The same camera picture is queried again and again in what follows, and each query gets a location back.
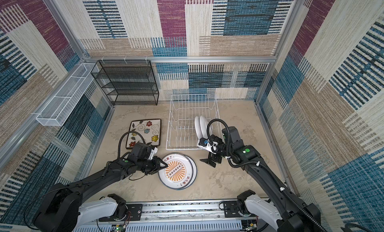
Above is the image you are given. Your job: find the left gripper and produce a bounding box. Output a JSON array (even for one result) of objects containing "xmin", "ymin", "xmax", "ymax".
[{"xmin": 137, "ymin": 155, "xmax": 169, "ymax": 175}]

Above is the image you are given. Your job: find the white round plate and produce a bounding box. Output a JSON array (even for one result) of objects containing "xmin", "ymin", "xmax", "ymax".
[
  {"xmin": 195, "ymin": 116, "xmax": 203, "ymax": 140},
  {"xmin": 200, "ymin": 116, "xmax": 209, "ymax": 139},
  {"xmin": 158, "ymin": 153, "xmax": 193, "ymax": 191},
  {"xmin": 185, "ymin": 155, "xmax": 198, "ymax": 189}
]

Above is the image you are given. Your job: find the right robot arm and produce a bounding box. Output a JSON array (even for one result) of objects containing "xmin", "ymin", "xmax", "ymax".
[{"xmin": 196, "ymin": 126, "xmax": 325, "ymax": 232}]

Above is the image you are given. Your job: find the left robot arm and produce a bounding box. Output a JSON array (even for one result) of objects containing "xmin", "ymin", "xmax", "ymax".
[{"xmin": 33, "ymin": 143, "xmax": 168, "ymax": 232}]

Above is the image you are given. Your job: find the black mesh shelf rack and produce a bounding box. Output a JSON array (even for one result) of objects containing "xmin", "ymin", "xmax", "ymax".
[{"xmin": 91, "ymin": 60, "xmax": 159, "ymax": 106}]

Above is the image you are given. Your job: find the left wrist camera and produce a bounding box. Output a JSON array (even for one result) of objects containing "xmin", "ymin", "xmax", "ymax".
[{"xmin": 148, "ymin": 146, "xmax": 158, "ymax": 160}]

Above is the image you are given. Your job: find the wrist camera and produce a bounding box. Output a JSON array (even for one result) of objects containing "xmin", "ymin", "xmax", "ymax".
[
  {"xmin": 197, "ymin": 137, "xmax": 219, "ymax": 154},
  {"xmin": 148, "ymin": 146, "xmax": 158, "ymax": 160}
]

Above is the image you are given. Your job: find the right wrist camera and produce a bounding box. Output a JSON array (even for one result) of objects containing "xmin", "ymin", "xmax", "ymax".
[{"xmin": 197, "ymin": 137, "xmax": 219, "ymax": 154}]

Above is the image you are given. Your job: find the white wire dish rack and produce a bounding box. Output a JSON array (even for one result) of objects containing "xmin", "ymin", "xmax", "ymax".
[{"xmin": 166, "ymin": 94, "xmax": 220, "ymax": 151}]

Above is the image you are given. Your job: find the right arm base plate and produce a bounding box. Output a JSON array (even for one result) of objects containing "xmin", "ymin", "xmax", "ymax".
[{"xmin": 219, "ymin": 200, "xmax": 251, "ymax": 218}]

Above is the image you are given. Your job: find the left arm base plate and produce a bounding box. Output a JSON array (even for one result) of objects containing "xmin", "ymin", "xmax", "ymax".
[{"xmin": 98, "ymin": 204, "xmax": 143, "ymax": 222}]

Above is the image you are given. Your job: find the aluminium mounting rail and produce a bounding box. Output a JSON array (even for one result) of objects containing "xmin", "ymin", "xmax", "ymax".
[{"xmin": 50, "ymin": 198, "xmax": 313, "ymax": 232}]

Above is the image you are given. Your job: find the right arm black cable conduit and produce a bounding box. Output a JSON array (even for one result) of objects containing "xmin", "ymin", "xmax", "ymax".
[{"xmin": 206, "ymin": 118, "xmax": 328, "ymax": 232}]

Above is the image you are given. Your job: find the white wire wall basket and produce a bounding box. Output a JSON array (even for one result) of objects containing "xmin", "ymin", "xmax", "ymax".
[{"xmin": 36, "ymin": 63, "xmax": 95, "ymax": 127}]

